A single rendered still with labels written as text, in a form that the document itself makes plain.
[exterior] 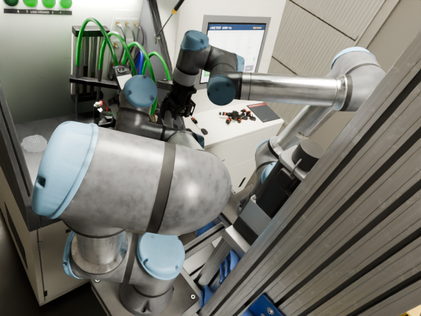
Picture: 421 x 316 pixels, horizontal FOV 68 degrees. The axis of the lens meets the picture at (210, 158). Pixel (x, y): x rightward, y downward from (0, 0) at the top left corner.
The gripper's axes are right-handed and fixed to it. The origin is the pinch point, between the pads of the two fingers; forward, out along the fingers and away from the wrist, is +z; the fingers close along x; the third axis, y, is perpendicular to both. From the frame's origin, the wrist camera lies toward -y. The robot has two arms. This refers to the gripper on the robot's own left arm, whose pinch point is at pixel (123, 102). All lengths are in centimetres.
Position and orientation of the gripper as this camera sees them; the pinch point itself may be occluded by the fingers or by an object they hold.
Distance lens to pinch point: 109.4
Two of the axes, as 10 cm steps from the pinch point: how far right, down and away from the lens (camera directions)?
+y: 2.3, 9.7, 1.2
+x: 9.0, -2.6, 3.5
